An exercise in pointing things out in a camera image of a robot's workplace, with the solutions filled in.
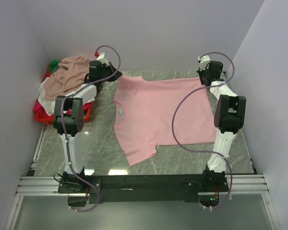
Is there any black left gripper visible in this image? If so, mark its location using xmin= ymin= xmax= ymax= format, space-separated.
xmin=99 ymin=62 xmax=123 ymax=83

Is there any beige t shirt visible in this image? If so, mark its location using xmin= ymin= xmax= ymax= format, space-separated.
xmin=44 ymin=56 xmax=91 ymax=101

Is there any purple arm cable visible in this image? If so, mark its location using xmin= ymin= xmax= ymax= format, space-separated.
xmin=171 ymin=51 xmax=236 ymax=209
xmin=61 ymin=45 xmax=122 ymax=213

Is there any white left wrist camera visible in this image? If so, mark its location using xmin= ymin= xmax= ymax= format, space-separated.
xmin=95 ymin=51 xmax=109 ymax=66

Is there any red plastic basket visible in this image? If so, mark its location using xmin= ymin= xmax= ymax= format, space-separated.
xmin=33 ymin=60 xmax=95 ymax=125

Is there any aluminium frame rail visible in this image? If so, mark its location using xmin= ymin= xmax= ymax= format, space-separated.
xmin=3 ymin=124 xmax=281 ymax=230

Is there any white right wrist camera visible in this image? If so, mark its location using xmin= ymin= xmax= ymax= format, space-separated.
xmin=197 ymin=55 xmax=211 ymax=71

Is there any magenta t shirt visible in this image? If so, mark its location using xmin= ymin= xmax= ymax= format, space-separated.
xmin=33 ymin=102 xmax=93 ymax=120

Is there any black base beam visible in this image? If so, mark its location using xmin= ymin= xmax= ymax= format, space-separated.
xmin=58 ymin=172 xmax=229 ymax=207

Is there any green garment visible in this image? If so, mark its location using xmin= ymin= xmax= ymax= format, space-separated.
xmin=49 ymin=60 xmax=59 ymax=72

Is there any pink t shirt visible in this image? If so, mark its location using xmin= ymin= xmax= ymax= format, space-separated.
xmin=113 ymin=76 xmax=216 ymax=166

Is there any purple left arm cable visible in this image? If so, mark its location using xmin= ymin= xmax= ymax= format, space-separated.
xmin=61 ymin=45 xmax=122 ymax=213

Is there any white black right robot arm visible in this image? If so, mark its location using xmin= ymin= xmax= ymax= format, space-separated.
xmin=197 ymin=56 xmax=246 ymax=191

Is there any white t shirt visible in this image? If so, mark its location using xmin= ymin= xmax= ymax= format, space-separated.
xmin=38 ymin=78 xmax=97 ymax=115

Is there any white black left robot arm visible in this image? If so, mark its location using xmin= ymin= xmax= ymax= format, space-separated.
xmin=53 ymin=60 xmax=122 ymax=193

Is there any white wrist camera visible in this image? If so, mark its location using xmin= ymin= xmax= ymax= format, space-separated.
xmin=95 ymin=51 xmax=109 ymax=66
xmin=197 ymin=55 xmax=211 ymax=71

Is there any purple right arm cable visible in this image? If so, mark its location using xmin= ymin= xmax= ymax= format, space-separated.
xmin=171 ymin=51 xmax=236 ymax=209

